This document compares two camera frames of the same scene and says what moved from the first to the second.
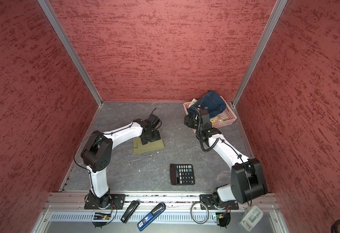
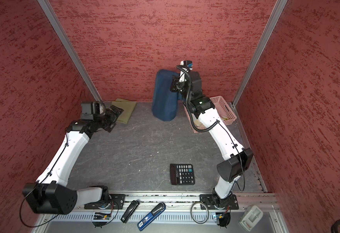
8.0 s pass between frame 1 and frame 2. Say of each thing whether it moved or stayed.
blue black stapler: stayed
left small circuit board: stayed
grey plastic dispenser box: stayed
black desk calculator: stayed
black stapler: stayed
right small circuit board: stayed
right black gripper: moved
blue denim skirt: moved
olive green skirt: moved
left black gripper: moved
